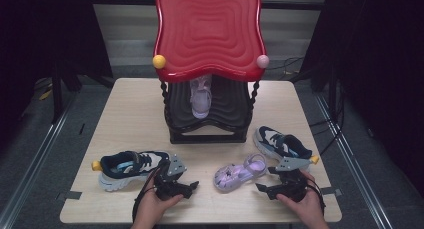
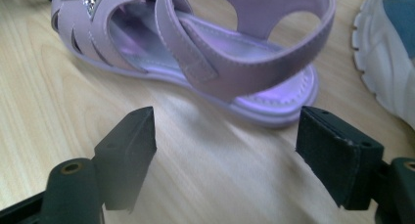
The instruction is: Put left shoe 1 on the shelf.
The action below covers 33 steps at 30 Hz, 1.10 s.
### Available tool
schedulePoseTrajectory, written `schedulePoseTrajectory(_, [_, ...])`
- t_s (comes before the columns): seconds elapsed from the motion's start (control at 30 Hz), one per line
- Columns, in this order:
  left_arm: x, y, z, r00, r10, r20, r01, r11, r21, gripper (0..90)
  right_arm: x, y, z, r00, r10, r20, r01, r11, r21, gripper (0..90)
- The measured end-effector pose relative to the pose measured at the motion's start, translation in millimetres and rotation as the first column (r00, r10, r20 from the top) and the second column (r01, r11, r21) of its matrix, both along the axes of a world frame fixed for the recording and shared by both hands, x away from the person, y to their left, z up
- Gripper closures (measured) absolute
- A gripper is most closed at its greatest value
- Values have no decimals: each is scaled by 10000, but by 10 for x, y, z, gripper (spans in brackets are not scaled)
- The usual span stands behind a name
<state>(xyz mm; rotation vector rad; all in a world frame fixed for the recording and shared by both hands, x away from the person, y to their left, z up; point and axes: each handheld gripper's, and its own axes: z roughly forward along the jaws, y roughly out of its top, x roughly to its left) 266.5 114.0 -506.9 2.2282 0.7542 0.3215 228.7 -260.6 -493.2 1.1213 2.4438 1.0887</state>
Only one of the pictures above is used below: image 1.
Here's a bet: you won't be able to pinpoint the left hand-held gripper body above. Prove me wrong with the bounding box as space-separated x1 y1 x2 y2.
154 153 188 202

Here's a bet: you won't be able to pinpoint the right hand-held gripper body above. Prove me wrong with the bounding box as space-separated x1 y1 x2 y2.
267 156 313 203

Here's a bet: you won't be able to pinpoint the purple jelly sandal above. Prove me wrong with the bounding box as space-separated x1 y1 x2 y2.
189 74 213 120
213 153 268 193

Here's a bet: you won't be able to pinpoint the navy and white sneaker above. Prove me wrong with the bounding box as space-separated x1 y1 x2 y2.
91 150 173 192
252 125 320 173

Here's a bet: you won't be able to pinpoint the red and black shoe rack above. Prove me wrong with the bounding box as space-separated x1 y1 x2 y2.
152 0 270 145

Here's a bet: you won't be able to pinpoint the person's left hand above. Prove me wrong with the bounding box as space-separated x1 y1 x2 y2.
131 167 185 229

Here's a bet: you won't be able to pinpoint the person's right hand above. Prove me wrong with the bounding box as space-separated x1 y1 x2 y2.
275 170 329 229

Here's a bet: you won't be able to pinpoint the grey tape piece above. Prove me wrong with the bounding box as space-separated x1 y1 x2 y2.
55 190 83 202
320 186 343 197

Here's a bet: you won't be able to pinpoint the black metal stand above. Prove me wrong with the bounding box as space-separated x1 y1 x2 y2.
49 68 65 125

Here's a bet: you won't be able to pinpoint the dark curtain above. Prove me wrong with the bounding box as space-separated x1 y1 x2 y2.
0 0 115 150
299 0 424 198

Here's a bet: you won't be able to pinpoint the yellow item on floor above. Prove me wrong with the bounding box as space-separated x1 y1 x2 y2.
38 88 54 101

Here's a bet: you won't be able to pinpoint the black horizontal bar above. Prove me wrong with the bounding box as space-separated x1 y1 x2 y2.
89 0 330 11

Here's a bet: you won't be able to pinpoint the metal floor rail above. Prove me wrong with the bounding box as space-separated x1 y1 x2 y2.
314 93 395 229
0 91 80 229

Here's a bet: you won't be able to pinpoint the black floor cables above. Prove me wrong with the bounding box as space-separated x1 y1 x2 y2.
308 78 347 157

